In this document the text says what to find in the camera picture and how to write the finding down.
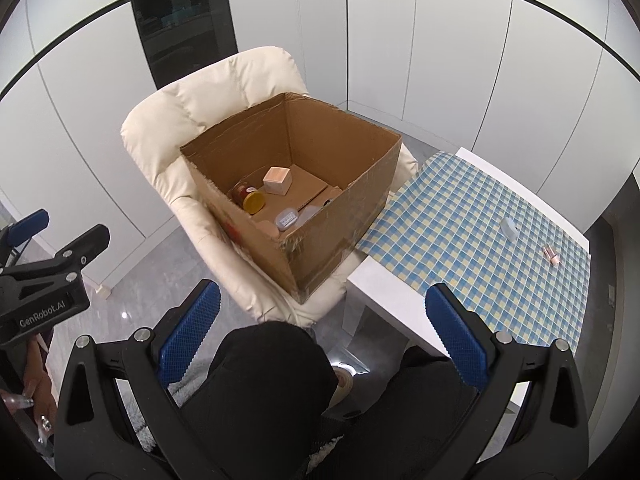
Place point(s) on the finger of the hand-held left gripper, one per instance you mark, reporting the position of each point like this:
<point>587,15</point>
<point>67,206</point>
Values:
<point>92,240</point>
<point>30,225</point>

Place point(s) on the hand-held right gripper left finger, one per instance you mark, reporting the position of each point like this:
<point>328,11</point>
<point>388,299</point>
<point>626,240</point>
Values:
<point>190,335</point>

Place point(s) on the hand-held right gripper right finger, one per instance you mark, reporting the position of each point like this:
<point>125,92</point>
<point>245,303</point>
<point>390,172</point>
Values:
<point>457,340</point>

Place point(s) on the round brown bun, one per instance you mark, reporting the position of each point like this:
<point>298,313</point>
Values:
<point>267,229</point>

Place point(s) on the red tin can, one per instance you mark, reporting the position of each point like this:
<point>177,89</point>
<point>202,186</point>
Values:
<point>252,201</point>

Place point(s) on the white round compact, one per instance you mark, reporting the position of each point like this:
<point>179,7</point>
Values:
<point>286,219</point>

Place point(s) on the brown cardboard box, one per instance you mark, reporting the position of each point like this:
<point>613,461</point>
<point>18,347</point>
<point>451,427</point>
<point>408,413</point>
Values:
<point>340,230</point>

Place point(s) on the small beige carton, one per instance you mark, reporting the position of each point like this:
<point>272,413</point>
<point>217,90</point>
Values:
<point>276,180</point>

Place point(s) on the person's left hand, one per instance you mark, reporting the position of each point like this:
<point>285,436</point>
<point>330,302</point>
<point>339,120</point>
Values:
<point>40,385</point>

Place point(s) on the white table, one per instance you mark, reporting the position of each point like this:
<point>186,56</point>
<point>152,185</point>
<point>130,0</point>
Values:
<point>395,300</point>

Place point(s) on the person's legs in black trousers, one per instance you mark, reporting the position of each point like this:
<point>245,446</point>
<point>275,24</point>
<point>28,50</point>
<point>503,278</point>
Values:
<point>270,385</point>

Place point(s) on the blue yellow checkered tablecloth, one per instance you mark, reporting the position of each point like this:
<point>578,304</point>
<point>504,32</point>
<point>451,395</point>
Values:
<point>450,240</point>

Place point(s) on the small light blue item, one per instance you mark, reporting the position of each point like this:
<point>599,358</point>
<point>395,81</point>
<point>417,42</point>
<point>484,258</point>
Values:
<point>509,227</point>

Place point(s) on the small pink bottle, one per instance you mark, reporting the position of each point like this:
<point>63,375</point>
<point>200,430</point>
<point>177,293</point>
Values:
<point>551,256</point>

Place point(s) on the floor power outlet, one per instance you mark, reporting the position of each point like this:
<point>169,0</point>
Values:
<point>611,295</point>

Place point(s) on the cream padded chair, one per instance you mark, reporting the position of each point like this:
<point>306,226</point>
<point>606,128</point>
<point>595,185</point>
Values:
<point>200,105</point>

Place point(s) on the black glass cabinet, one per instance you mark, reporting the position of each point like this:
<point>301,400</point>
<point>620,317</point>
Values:
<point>180,20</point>

